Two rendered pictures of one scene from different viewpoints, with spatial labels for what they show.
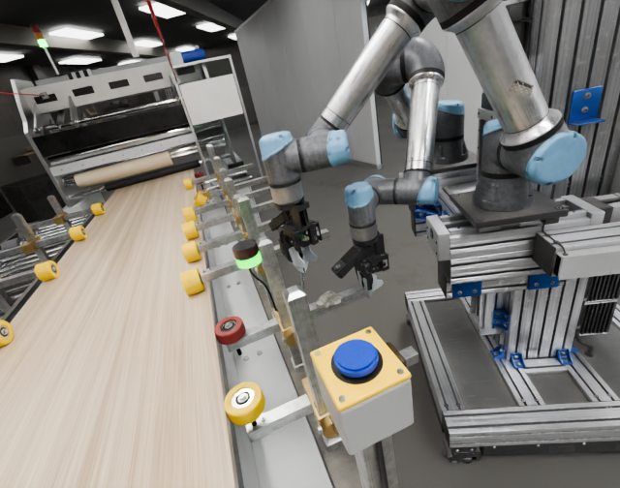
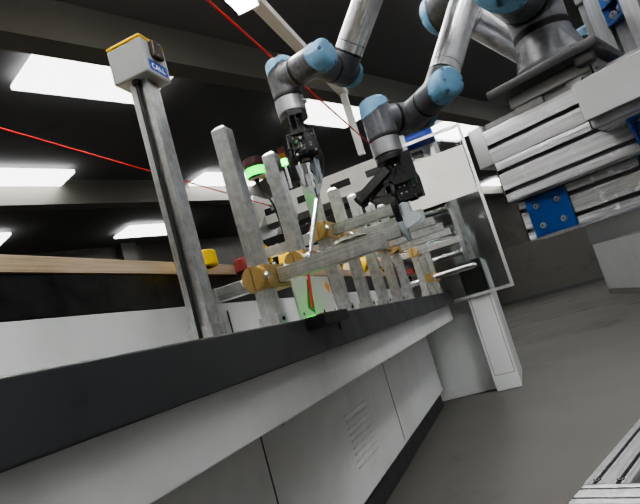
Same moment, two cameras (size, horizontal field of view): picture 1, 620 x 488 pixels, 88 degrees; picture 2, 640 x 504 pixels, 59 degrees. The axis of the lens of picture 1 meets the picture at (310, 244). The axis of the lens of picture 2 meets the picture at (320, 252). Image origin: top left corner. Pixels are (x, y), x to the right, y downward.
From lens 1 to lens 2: 115 cm
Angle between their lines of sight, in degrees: 47
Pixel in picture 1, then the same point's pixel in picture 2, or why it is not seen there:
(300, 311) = (220, 141)
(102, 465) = not seen: hidden behind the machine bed
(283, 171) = (277, 84)
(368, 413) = (119, 55)
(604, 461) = not seen: outside the picture
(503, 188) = (524, 48)
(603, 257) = (627, 65)
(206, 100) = (428, 181)
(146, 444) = not seen: hidden behind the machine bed
